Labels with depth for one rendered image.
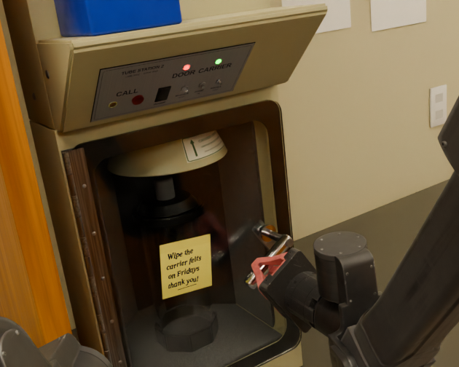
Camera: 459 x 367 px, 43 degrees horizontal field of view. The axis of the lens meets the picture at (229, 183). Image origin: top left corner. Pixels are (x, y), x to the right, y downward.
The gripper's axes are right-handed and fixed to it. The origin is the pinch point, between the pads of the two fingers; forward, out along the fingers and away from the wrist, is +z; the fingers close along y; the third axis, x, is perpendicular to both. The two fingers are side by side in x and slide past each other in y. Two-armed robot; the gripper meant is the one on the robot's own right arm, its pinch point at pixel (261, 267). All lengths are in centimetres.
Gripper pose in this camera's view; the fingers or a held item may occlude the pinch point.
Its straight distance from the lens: 80.7
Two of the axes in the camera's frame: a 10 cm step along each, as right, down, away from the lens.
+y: -5.4, -6.6, -5.2
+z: -5.2, -2.2, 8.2
